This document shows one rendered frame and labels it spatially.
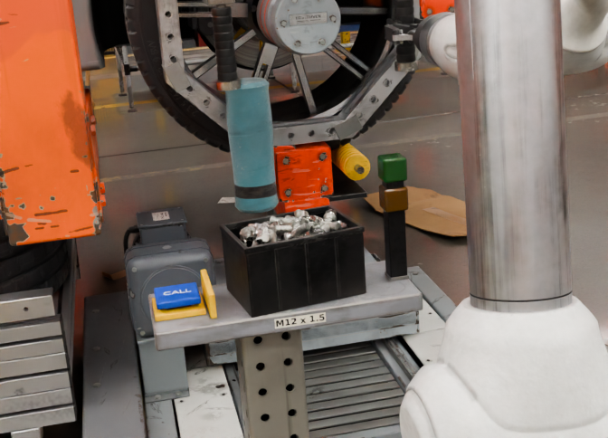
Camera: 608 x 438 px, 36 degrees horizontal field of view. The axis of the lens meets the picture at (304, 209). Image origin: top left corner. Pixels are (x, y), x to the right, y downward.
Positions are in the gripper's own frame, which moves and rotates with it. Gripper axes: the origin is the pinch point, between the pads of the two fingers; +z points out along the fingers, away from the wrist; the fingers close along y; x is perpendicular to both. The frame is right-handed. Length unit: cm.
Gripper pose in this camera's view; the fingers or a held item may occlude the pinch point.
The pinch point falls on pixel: (404, 26)
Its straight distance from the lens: 180.5
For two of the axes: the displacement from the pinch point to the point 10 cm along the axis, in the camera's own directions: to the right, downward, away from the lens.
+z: -2.1, -2.8, 9.4
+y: 9.8, -1.3, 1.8
